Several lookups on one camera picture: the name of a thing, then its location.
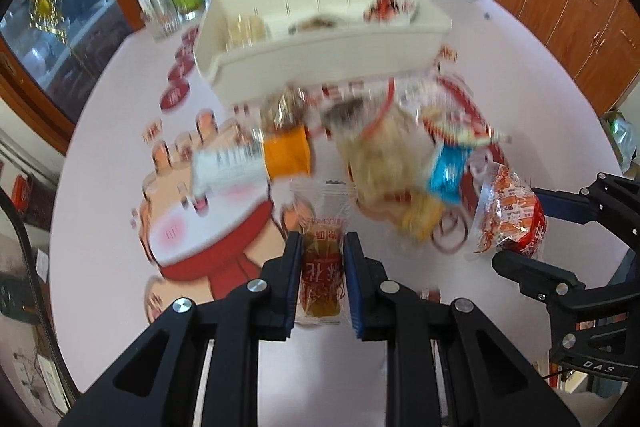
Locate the large beige bread bag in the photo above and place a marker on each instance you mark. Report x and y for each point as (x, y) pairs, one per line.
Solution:
(385, 152)

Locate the yellow small snack packet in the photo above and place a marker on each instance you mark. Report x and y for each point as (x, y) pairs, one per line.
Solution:
(421, 216)

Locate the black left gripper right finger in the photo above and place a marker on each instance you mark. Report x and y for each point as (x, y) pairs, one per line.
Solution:
(446, 364)

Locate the red-brown candy snack packet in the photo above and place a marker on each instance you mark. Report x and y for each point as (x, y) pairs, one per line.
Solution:
(323, 212)

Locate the blue small snack packet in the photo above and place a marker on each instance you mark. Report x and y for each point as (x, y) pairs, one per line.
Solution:
(447, 171)

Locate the orange red sausage bag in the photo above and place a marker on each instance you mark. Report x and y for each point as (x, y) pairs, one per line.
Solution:
(508, 215)

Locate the orange and white snack packet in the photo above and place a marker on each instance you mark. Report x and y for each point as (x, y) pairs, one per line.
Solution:
(271, 157)

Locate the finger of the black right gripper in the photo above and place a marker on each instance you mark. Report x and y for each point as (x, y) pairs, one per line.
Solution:
(611, 201)
(536, 278)

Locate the clear drinking glass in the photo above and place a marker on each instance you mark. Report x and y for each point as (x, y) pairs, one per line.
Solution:
(160, 18)

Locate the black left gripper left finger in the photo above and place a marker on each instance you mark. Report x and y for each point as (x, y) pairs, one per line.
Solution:
(199, 362)

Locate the dark brownie snack bag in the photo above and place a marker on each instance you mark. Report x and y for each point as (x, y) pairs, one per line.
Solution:
(283, 110)

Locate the white plastic storage bin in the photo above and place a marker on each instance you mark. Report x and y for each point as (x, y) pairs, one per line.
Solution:
(246, 49)

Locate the wooden cabinet row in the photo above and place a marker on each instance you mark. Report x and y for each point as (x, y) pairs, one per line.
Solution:
(595, 41)

